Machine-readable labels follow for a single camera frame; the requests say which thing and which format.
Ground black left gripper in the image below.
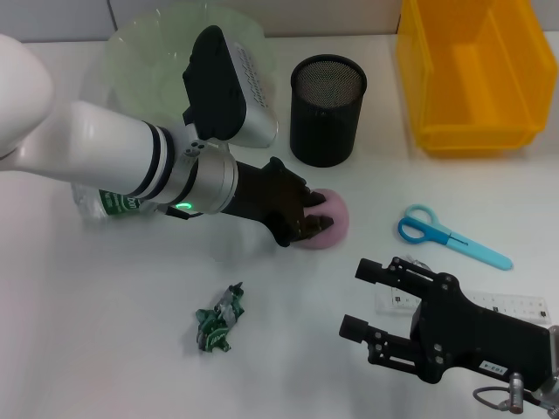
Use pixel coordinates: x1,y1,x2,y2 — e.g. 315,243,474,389
222,156,438,302

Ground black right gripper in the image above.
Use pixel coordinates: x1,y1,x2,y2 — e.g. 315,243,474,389
339,273,552,392

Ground pink toy peach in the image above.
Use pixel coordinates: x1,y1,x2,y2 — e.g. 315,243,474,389
299,188,350,251

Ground green plastic wrapper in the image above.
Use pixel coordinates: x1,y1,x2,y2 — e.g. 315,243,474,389
195,282,245,354

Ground clear green-label water bottle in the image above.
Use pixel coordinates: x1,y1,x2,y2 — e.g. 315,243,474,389
72,182,148,220

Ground blue scissors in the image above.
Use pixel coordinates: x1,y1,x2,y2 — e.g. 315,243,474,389
397,203,513,271

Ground black mesh pen holder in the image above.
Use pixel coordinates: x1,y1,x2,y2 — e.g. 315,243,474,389
289,54,368,168

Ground clear plastic ruler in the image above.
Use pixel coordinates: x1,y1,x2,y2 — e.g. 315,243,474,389
375,290,549,325

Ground yellow plastic bin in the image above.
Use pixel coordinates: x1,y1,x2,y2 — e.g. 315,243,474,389
396,0,559,158

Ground translucent green plastic bowl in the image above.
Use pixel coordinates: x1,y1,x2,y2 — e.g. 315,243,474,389
107,2,279,132

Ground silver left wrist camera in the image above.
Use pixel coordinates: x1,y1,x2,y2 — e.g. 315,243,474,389
181,24,279,149

